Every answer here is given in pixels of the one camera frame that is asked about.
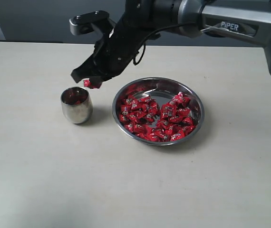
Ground black cable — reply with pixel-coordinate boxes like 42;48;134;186
132;22;200;66

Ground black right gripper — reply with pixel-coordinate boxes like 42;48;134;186
70;15;153;84

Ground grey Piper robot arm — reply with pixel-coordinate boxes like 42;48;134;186
69;0;271;87

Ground red candy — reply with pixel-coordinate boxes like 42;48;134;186
145;132;163;142
120;104;131;116
170;131;185;142
66;90;84;105
83;79;103;89
169;92;191;108

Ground stainless steel plate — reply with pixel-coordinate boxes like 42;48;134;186
112;77;204;146

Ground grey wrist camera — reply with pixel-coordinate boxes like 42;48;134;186
69;10;113;36

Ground stainless steel cup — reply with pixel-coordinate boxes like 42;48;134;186
60;86;93;124

